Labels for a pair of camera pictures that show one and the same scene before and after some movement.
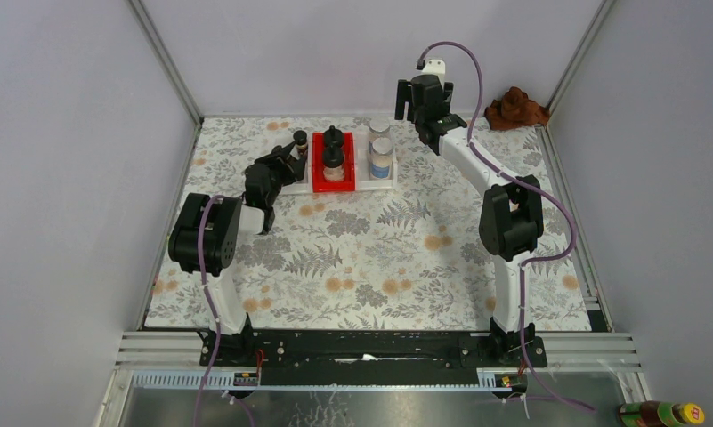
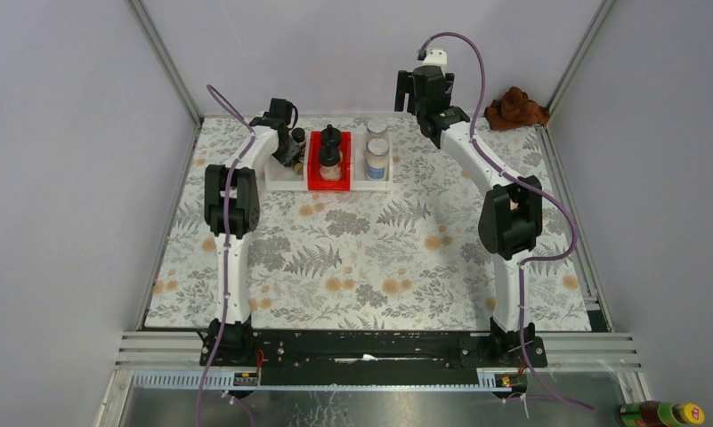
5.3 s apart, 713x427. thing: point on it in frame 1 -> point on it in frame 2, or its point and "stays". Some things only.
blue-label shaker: [379, 126] stays
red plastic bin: [320, 183] stays
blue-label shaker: [381, 156] stays
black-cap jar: [333, 161] -> [329, 154]
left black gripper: [274, 161] -> [289, 152]
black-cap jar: [333, 139] stays
